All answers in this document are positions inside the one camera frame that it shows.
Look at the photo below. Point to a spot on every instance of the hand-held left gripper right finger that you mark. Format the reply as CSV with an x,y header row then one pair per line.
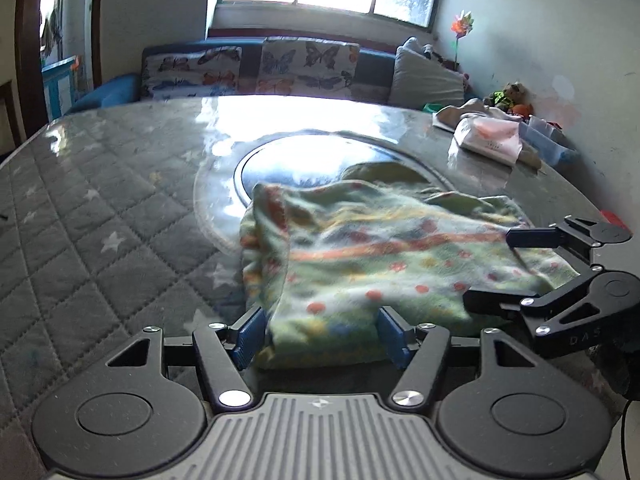
x,y
395,337

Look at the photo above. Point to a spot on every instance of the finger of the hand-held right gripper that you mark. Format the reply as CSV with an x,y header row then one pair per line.
x,y
530,237
495,300

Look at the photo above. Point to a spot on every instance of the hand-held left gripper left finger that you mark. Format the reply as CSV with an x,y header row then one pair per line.
x,y
249,337

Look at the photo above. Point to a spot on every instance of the green floral garment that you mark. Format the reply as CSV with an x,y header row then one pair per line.
x,y
375,260

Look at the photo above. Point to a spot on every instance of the red plastic stool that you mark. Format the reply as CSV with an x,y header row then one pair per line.
x,y
610,216

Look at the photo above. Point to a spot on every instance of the clear plastic storage box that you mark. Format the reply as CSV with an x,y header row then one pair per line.
x,y
550,140

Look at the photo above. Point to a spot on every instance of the folded pink garment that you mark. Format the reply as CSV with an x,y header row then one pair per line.
x,y
487,135

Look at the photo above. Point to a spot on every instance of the orange plush toy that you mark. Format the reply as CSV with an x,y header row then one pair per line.
x,y
522,109

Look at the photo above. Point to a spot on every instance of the plush bear in green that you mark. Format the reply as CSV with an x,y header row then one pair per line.
x,y
507,97

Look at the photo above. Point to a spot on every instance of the cream garment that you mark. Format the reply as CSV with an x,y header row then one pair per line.
x,y
465,110

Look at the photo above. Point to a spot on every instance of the green bowl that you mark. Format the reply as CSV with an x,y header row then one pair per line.
x,y
432,107

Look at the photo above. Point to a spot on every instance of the round black induction cooktop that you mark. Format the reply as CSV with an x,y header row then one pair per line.
x,y
280,165

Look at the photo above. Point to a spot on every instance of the grey pillow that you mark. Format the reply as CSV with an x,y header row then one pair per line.
x,y
425,82

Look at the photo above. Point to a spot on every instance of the grey quilted star table cover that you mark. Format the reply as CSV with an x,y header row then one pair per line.
x,y
100,220

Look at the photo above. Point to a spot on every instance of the white plush toy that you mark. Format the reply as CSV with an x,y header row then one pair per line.
x,y
425,50

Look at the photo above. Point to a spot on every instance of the colourful pinwheel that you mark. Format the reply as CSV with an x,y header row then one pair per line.
x,y
462,25

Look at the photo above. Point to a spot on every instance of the butterfly print pillow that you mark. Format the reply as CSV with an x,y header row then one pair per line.
x,y
305,67
192,72

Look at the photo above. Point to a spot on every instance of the blue sofa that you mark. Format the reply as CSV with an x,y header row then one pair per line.
x,y
110,90

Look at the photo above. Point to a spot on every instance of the blue cabinet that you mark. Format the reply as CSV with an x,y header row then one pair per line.
x,y
60,87

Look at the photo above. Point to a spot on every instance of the dark wooden door frame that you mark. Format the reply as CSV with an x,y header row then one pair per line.
x,y
27,35

